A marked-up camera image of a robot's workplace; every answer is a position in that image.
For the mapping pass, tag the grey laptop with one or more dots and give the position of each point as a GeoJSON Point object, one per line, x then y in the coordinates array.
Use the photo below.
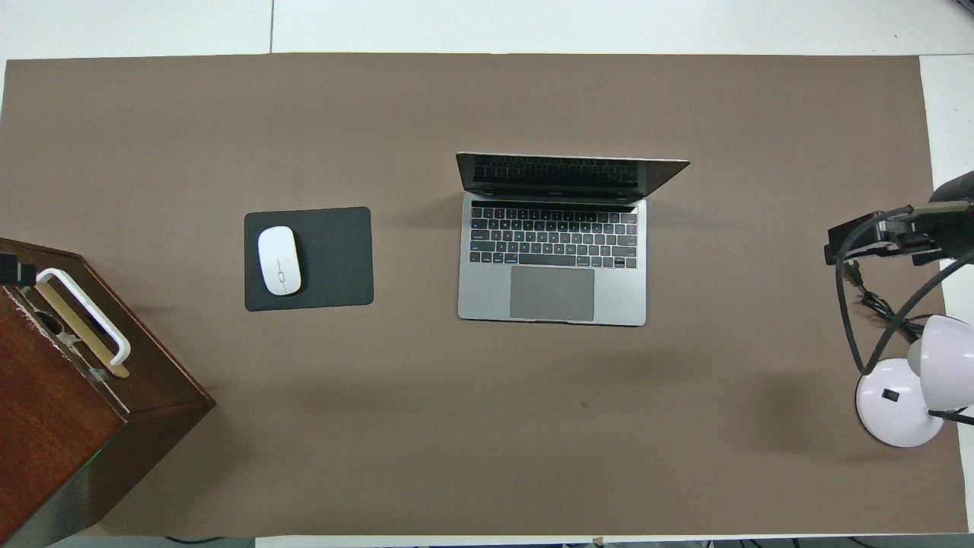
{"type": "Point", "coordinates": [552, 293]}

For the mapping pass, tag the dark wooden box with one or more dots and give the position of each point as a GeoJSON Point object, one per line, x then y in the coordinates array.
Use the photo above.
{"type": "Point", "coordinates": [53, 426]}

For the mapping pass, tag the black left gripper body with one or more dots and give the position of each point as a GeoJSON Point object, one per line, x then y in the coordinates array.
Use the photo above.
{"type": "Point", "coordinates": [9, 268]}

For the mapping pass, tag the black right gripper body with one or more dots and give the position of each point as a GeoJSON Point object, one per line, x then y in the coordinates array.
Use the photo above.
{"type": "Point", "coordinates": [856, 240]}

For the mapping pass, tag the black mouse pad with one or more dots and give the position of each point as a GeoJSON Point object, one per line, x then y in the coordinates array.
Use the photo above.
{"type": "Point", "coordinates": [335, 259]}

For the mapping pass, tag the brown table mat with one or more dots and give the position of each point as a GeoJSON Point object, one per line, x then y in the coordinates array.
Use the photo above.
{"type": "Point", "coordinates": [487, 426]}

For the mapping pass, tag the white desk lamp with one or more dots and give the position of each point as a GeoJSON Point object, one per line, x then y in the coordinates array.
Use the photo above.
{"type": "Point", "coordinates": [898, 403]}

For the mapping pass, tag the white computer mouse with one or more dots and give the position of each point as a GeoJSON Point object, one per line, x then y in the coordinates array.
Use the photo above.
{"type": "Point", "coordinates": [278, 259]}

